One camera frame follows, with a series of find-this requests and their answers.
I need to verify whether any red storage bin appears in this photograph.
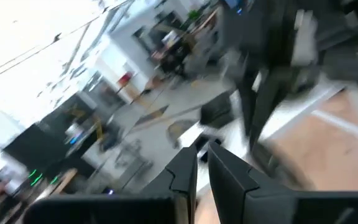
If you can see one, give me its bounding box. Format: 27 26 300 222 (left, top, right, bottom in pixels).
117 71 134 87

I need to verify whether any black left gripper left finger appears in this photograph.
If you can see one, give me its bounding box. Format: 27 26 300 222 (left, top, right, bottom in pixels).
22 145 199 224

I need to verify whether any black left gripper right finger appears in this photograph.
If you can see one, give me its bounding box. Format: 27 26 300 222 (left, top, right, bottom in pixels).
208 141 358 224

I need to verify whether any white perforated metal shelf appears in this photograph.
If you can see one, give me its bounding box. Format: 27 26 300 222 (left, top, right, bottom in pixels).
178 71 358 153

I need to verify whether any dark floor mat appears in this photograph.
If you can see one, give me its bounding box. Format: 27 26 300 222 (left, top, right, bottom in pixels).
134 105 170 127

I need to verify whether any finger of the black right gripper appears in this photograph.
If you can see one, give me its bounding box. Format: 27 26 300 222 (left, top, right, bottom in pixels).
241 69 292 147

